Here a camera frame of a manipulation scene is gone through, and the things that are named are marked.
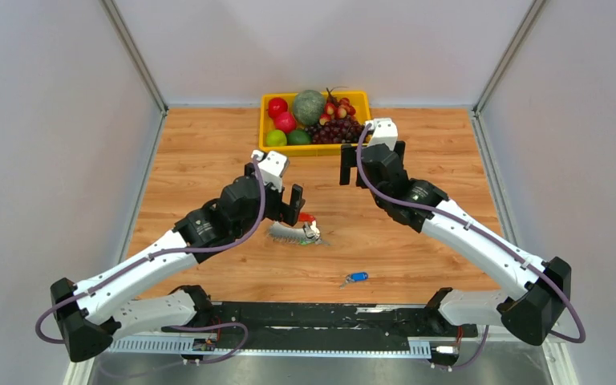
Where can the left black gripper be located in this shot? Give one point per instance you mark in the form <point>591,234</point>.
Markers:
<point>286,212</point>

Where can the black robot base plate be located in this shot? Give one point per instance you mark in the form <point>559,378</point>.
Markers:
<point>276,325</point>

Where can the green melon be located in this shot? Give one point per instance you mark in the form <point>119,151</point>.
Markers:
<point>308,106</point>

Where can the yellow plastic fruit tray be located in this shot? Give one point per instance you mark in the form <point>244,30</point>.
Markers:
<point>359,100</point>

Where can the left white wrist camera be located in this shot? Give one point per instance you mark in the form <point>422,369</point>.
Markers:
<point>272,166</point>

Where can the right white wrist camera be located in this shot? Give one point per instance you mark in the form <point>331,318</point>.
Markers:
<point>382,131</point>

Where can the dark purple grape bunch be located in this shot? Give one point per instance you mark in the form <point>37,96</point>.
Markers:
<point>343,131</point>

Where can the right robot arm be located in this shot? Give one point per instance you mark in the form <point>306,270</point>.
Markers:
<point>533,292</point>

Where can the pink red apple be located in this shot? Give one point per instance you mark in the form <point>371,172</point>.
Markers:
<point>285,122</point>

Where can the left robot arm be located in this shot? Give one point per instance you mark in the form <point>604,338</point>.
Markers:
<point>93,313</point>

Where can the slotted grey cable duct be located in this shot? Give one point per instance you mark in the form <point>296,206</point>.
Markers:
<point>185,344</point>

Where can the key with blue tag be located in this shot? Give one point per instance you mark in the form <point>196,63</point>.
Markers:
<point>353,278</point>

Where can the metal key organizer with rings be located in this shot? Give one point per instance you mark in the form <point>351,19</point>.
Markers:
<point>307,234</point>

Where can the dark green avocado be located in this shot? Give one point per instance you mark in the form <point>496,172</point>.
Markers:
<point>298,137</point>

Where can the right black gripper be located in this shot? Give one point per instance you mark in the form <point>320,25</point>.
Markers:
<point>349,160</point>

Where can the light green lime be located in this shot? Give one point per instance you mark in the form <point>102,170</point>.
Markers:
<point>275,138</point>

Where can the red cherry cluster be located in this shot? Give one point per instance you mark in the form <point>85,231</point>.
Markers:
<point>336,109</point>

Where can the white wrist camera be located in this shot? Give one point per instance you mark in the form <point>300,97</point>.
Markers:
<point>382,131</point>
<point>272,166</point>

